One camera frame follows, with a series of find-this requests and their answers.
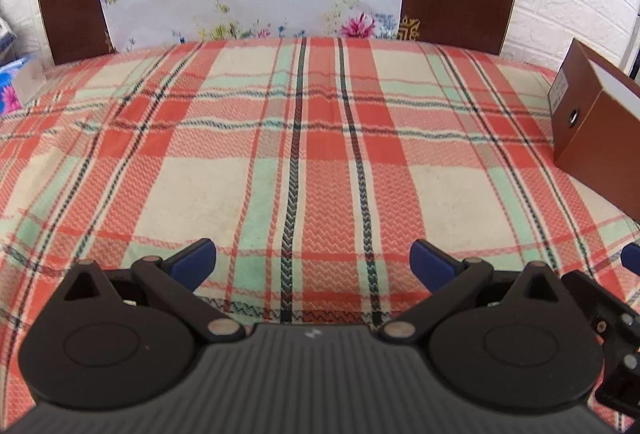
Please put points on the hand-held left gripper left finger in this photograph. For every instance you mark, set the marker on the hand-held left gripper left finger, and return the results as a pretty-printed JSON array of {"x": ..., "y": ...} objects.
[{"x": 194, "y": 261}]

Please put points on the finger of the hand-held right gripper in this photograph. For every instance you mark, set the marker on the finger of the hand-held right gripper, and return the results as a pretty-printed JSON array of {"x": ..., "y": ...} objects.
[
  {"x": 633, "y": 256},
  {"x": 590, "y": 296}
]

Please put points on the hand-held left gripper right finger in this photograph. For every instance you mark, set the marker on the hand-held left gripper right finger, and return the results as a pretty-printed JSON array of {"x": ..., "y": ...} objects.
[{"x": 431, "y": 264}]

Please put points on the brown cardboard box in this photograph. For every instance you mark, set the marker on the brown cardboard box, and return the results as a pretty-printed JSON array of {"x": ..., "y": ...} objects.
[{"x": 590, "y": 139}]

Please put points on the red plaid blanket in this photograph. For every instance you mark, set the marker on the red plaid blanket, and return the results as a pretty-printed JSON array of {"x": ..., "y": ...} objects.
[{"x": 300, "y": 154}]

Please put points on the blue tissue pack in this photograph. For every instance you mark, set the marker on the blue tissue pack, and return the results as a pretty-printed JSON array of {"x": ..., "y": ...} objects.
[{"x": 17, "y": 84}]

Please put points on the dark door frame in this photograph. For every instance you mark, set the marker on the dark door frame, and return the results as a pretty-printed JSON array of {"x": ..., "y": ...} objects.
[{"x": 632, "y": 49}]

